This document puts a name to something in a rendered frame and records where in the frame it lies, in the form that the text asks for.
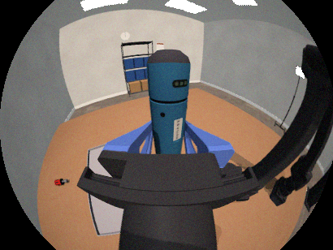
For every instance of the dark blue electric nut driver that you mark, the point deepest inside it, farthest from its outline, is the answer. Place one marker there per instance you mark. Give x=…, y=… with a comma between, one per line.
x=168, y=74

